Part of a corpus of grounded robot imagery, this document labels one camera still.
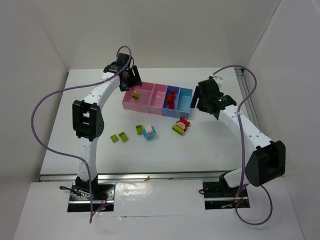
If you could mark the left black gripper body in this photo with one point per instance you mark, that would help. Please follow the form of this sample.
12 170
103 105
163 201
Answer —
135 77

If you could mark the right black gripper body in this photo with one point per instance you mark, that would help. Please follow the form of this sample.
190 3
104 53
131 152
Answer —
198 97

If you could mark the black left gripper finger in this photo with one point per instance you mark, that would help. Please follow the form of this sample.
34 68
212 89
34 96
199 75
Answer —
124 83
136 76

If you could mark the small green lego cube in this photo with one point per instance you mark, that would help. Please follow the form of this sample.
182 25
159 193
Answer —
135 96

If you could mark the red lego brick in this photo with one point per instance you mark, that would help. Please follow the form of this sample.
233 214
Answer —
171 97
171 105

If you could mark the red flower lego figure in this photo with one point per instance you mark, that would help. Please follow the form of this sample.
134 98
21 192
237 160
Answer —
183 123

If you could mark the lime green base brick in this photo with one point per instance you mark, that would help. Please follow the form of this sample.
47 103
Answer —
178 130

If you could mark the green lego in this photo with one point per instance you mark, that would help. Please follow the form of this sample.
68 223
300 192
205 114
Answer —
139 129

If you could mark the green long lego brick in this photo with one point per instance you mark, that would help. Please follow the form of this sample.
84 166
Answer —
124 138

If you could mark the teal lego piece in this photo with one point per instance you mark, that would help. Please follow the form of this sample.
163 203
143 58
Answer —
149 136

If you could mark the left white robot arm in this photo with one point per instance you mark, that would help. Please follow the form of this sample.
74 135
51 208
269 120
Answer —
87 118

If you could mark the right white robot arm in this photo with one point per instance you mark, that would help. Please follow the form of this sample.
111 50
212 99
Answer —
262 159

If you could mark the large pink container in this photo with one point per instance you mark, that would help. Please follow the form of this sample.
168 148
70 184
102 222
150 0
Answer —
142 104

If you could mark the small pink container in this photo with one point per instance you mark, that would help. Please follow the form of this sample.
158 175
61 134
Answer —
157 99

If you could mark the purple container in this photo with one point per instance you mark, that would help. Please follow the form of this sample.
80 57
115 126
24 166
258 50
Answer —
165 110

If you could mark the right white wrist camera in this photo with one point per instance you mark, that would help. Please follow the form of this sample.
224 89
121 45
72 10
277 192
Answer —
219 80

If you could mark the right side aluminium rail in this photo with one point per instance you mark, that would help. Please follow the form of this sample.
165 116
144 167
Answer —
246 84

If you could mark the aluminium rail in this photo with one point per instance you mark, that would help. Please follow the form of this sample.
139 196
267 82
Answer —
246 84
153 176

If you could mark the front aluminium rail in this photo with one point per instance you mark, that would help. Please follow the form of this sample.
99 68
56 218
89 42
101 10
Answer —
153 176

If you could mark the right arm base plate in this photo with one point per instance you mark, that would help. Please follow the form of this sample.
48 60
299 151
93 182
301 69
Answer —
218 197

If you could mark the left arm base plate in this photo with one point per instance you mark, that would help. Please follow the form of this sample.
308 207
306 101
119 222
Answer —
102 199

